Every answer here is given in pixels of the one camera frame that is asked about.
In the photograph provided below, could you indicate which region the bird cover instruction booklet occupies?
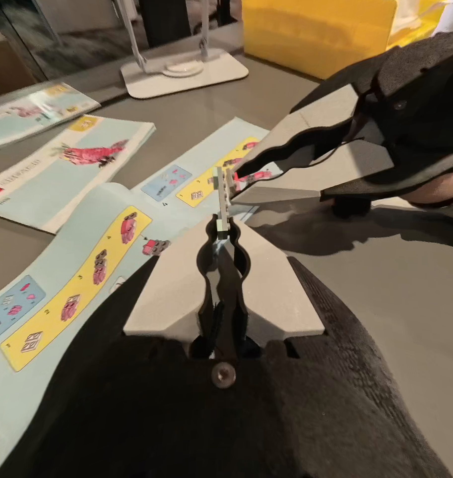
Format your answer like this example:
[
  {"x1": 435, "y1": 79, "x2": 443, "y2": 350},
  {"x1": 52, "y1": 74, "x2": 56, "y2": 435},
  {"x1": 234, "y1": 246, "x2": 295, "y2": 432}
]
[{"x1": 0, "y1": 115, "x2": 156, "y2": 235}]

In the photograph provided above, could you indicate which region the open instruction booklet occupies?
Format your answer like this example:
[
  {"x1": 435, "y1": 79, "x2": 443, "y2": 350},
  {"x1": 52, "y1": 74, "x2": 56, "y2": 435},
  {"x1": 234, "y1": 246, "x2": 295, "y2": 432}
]
[{"x1": 0, "y1": 118, "x2": 285, "y2": 467}]

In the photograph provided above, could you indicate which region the yellow plastic bin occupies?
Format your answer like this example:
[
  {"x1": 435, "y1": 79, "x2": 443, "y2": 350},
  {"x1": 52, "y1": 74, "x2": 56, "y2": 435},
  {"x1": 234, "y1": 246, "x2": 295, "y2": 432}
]
[{"x1": 241, "y1": 0, "x2": 449, "y2": 81}]

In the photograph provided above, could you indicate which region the pile of white paper bags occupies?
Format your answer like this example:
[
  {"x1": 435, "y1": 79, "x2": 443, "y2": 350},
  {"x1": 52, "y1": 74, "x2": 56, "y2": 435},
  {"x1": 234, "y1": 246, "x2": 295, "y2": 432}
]
[{"x1": 389, "y1": 0, "x2": 453, "y2": 40}]

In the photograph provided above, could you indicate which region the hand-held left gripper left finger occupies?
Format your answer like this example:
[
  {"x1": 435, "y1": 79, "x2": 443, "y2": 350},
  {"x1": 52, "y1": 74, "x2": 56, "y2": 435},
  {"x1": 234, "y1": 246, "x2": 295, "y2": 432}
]
[{"x1": 124, "y1": 216, "x2": 216, "y2": 352}]

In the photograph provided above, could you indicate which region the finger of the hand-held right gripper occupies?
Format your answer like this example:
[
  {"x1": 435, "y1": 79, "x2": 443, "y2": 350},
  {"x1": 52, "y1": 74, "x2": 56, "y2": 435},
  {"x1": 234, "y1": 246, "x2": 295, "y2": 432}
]
[
  {"x1": 230, "y1": 144, "x2": 395, "y2": 204},
  {"x1": 236, "y1": 84, "x2": 363, "y2": 176}
]

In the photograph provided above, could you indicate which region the wooden book stand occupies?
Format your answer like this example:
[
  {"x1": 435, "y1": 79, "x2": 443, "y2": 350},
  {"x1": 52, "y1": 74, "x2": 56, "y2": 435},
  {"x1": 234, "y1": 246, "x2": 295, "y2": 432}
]
[{"x1": 120, "y1": 0, "x2": 249, "y2": 99}]

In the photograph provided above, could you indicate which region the flamingo cover instruction booklet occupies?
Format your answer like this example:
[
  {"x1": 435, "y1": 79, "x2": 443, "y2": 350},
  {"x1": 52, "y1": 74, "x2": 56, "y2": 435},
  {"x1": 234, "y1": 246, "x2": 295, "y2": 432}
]
[{"x1": 0, "y1": 82, "x2": 102, "y2": 150}]

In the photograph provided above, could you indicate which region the person's right hand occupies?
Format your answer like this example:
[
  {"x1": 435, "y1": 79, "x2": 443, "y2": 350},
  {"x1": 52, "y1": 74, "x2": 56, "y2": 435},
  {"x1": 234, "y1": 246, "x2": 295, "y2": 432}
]
[{"x1": 402, "y1": 169, "x2": 453, "y2": 206}]

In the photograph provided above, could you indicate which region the long grey brick plate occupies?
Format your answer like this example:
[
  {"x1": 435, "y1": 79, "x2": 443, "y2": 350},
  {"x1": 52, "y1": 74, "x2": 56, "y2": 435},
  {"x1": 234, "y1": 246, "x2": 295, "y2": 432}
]
[{"x1": 212, "y1": 166, "x2": 236, "y2": 239}]

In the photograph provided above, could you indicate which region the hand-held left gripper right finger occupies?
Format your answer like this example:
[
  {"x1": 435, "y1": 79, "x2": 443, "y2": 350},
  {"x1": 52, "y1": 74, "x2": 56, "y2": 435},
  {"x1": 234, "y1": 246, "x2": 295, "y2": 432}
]
[{"x1": 232, "y1": 218, "x2": 326, "y2": 346}]

